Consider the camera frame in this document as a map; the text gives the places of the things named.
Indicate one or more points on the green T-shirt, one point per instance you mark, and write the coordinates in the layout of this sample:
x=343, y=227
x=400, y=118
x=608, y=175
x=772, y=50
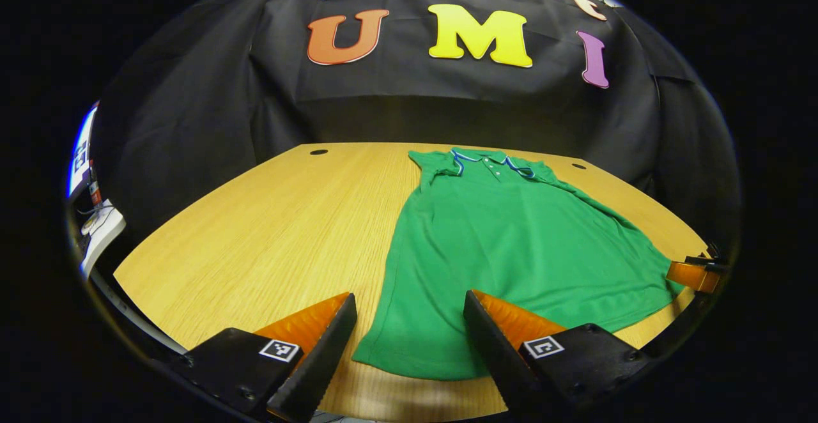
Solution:
x=511, y=250

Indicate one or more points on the computer monitor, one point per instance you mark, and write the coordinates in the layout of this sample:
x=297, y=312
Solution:
x=80, y=154

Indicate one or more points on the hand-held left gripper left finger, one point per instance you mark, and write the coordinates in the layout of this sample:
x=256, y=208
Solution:
x=319, y=365

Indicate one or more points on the black backdrop cloth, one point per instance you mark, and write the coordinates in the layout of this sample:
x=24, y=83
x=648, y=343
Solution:
x=204, y=103

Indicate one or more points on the white side shelf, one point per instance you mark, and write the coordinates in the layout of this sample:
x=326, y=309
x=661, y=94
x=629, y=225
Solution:
x=105, y=234

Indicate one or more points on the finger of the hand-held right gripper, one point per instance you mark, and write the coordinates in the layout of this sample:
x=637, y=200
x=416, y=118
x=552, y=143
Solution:
x=693, y=276

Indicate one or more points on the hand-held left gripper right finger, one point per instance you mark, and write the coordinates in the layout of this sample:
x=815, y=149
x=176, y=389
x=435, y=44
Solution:
x=495, y=359

